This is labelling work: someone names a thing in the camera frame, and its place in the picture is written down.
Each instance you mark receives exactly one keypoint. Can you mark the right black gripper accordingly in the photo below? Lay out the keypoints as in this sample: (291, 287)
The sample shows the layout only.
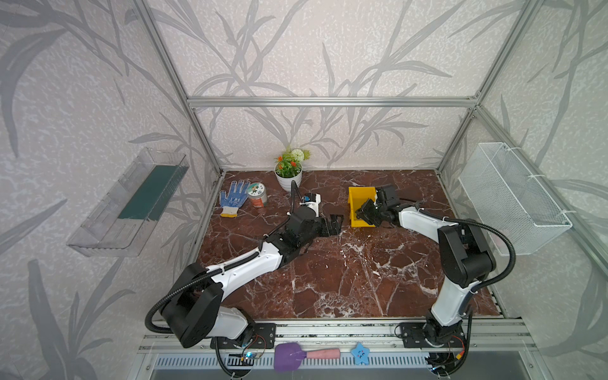
(362, 212)

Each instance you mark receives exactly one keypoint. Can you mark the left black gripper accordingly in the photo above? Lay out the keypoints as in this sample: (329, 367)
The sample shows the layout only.
(335, 230)

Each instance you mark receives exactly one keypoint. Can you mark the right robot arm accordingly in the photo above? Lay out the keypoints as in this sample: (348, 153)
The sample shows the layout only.
(465, 256)

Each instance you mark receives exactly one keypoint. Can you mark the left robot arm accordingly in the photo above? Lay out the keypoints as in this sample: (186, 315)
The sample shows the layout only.
(192, 310)

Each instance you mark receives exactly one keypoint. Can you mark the yellow plastic bin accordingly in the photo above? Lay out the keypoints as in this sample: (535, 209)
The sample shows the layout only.
(357, 197)

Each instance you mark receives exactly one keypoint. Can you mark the white pot flower plant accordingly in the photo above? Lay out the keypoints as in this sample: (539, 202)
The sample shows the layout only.
(288, 168)

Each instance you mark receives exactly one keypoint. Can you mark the tape roll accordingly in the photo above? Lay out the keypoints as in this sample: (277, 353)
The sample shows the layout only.
(257, 194)

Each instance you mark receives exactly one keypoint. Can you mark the blue white work glove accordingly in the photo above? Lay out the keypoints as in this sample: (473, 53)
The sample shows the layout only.
(231, 200)

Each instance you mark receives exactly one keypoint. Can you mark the blue star toy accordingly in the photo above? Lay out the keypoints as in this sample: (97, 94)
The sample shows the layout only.
(361, 355)

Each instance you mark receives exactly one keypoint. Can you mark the purple pink spatula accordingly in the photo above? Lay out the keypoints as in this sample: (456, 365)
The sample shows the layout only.
(289, 356)

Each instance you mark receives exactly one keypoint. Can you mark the white wire mesh basket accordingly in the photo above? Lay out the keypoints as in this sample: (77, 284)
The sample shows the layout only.
(509, 198)

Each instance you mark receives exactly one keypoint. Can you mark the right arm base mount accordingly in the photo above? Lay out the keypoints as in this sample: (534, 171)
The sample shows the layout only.
(430, 335)

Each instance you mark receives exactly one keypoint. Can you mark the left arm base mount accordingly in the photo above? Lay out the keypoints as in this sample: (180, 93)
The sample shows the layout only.
(258, 335)

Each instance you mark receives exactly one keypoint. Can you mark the aluminium frame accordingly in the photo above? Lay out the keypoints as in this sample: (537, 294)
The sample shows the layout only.
(404, 84)

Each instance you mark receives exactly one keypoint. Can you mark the clear plastic wall shelf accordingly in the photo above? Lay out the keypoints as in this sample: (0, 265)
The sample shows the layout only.
(125, 219)

